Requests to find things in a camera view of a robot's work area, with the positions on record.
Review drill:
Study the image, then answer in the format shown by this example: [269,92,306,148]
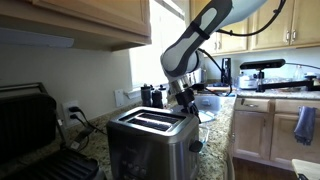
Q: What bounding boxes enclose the wooden upper cabinet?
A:
[0,0,153,53]

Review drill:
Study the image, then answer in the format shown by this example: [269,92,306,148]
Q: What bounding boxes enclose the steel kitchen sink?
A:
[194,94,224,116]

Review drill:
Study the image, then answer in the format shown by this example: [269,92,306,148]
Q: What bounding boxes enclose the black panini grill press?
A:
[0,82,108,180]

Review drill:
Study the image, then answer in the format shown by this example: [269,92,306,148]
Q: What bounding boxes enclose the silver cooking pot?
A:
[237,73,259,91]

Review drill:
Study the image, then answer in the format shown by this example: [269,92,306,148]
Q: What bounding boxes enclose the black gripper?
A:
[174,88,202,124]

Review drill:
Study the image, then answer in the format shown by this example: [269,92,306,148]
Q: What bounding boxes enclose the clear glass bottle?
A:
[293,64,304,81]

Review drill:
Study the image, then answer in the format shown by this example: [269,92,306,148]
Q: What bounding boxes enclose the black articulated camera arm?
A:
[255,69,320,94]

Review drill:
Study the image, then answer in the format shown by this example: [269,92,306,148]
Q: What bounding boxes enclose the black power cable with plug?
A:
[69,113,95,152]
[68,105,108,136]

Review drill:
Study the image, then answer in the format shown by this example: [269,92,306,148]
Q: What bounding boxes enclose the bright window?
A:
[129,0,188,91]

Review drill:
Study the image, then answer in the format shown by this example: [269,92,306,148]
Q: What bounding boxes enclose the stainless steel two-slot toaster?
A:
[106,106,204,180]

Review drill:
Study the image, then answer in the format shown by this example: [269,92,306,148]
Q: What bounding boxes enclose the white wall outlet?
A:
[61,100,82,128]

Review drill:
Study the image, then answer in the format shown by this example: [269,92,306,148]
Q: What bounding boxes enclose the small light table top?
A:
[291,158,320,180]

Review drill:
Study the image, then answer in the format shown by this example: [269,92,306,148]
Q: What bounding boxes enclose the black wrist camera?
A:
[192,82,214,93]

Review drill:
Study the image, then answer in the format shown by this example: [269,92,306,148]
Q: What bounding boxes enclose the wooden base cabinets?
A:
[232,97,320,171]

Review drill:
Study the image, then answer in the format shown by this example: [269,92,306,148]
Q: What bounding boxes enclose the white switch plate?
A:
[114,88,125,108]

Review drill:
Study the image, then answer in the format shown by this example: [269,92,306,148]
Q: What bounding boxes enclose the tall black pepper mill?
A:
[140,83,153,108]

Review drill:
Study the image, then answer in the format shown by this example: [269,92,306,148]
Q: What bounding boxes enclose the blue hanging dish towel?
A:
[293,105,317,147]

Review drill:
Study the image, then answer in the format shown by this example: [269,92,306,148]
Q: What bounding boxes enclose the black stereo camera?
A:
[239,58,287,71]

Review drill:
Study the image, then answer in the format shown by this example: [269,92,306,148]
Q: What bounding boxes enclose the curved silver dishwasher handle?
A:
[225,133,236,180]

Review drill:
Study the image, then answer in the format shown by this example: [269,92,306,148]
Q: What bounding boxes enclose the clear salt mill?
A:
[158,84,169,108]

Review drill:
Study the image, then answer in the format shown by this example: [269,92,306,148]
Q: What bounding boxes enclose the light blue plate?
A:
[199,109,217,124]

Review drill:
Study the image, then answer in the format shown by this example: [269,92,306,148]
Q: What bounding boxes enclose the short black pepper mill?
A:
[151,88,164,110]

